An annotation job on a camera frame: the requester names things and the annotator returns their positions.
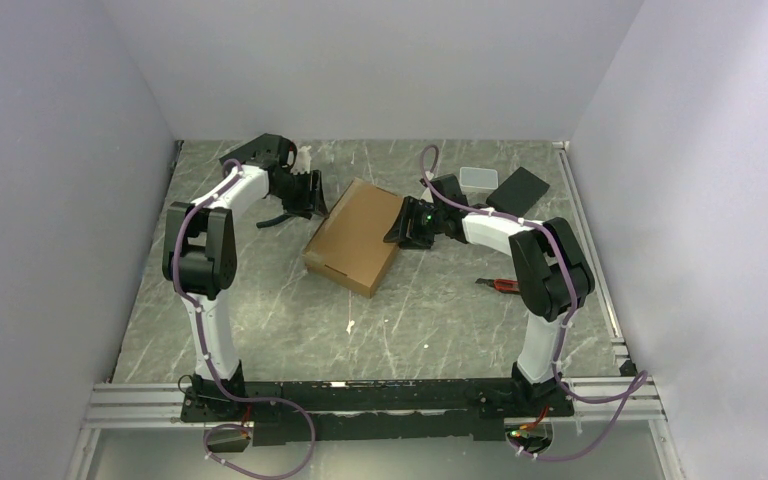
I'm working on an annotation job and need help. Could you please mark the black foam block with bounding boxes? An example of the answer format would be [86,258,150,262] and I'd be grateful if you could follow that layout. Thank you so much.
[219,148,246,178]
[486,167,550,217]

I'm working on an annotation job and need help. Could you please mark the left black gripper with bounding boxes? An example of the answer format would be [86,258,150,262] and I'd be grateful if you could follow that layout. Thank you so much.
[272,169,328,220]

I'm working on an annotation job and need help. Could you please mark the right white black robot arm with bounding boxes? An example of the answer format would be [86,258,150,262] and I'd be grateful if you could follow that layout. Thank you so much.
[383,174,595,415]

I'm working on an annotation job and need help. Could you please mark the red black utility knife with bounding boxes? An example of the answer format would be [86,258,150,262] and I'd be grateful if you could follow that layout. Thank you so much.
[475,278,520,294]

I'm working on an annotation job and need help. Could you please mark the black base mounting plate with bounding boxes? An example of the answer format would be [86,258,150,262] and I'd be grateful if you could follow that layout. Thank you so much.
[180,378,574,446]

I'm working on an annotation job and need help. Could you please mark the brown cardboard express box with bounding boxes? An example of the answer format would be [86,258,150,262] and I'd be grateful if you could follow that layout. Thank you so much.
[302,178,403,298]

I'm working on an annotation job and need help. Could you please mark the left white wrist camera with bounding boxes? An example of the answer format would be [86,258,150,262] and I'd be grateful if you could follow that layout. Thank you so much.
[291,145,312,175]

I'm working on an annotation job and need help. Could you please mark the left black foam block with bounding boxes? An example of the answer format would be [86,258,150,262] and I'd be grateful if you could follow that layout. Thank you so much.
[219,148,246,178]

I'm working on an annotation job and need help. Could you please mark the translucent white plastic box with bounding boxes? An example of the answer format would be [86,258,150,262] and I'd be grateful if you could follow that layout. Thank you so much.
[458,167,500,194]

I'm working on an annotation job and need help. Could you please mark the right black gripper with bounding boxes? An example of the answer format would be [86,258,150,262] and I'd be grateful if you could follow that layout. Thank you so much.
[384,197,445,250]

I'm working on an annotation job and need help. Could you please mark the aluminium frame rail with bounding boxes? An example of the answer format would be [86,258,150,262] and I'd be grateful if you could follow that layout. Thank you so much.
[85,140,654,466]

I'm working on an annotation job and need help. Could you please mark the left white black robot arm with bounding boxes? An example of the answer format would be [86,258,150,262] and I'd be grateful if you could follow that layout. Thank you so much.
[162,134,329,420]

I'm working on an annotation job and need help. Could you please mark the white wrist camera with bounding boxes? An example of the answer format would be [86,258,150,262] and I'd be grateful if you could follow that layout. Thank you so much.
[420,177,442,203]
[291,145,312,175]

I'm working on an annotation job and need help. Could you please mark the blue handled pliers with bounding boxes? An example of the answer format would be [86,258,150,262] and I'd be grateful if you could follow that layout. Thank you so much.
[255,212,298,229]

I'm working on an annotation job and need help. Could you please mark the right black foam block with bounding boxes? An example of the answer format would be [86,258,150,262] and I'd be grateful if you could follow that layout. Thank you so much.
[486,167,550,217]

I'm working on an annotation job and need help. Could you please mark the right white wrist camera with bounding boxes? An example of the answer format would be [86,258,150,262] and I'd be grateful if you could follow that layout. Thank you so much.
[420,177,442,203]

